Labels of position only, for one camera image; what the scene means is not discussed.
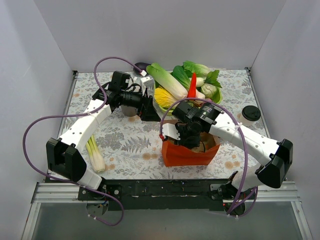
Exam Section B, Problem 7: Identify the white paper coffee cup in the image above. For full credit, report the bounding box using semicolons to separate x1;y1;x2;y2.
238;113;256;127

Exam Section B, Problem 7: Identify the green celery stalk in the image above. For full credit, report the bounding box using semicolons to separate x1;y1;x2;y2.
85;135;106;173

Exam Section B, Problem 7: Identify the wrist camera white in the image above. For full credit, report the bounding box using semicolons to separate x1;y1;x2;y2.
160;123;181;140
140;76;155;92

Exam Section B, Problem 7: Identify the orange carrot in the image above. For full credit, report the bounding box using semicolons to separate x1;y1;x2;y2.
187;72;197;98

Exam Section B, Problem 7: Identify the pale green round cabbage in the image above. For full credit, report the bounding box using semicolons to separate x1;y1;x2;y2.
201;83;217;99

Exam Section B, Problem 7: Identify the yellow cabbage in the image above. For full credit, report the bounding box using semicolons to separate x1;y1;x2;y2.
154;87;178;109

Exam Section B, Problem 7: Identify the floral tablecloth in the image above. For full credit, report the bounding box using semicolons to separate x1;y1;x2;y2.
68;69;258;180

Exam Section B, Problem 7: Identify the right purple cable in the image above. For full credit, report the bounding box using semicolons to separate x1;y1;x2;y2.
159;97;258;218

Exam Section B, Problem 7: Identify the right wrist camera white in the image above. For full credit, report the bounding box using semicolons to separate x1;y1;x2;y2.
160;123;181;140

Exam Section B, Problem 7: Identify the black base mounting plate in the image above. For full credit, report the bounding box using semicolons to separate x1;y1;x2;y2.
77;178;258;212

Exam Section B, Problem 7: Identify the white radish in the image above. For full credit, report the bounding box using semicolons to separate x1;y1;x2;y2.
195;77;205;99

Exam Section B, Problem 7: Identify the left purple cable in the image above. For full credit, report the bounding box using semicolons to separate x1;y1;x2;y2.
22;56;148;227

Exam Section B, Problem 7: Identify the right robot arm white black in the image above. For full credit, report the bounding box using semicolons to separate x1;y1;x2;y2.
172;101;293;199

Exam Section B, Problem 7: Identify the green plastic basket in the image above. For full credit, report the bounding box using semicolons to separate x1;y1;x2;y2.
155;82;222;112

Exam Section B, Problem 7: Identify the bok choy dark green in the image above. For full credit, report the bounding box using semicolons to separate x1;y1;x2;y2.
171;65;191;91

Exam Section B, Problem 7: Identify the grey straw holder cup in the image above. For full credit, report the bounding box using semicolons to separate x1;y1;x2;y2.
121;105;137;117

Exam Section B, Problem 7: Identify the napa cabbage long green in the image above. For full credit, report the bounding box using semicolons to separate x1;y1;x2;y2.
146;63;188;100

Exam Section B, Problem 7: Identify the leafy green herb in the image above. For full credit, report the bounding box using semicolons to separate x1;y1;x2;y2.
204;69;222;88

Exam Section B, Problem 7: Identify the orange paper bag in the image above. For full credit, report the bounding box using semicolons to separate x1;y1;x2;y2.
161;120;220;167

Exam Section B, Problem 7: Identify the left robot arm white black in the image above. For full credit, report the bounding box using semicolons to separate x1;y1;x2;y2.
46;71;160;200

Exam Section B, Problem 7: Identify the aluminium frame rail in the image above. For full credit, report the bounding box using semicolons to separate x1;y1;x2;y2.
31;181;301;204

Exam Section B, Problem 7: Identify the purple cable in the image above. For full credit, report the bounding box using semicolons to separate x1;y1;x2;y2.
159;97;258;218
22;56;148;227

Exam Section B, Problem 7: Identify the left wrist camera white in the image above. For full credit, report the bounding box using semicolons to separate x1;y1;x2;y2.
140;76;155;92

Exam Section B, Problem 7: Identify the black plastic cup lid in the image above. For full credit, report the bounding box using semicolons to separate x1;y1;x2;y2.
241;105;261;122

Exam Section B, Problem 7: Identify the dark purple eggplant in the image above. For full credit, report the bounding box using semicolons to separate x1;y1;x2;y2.
133;62;150;75

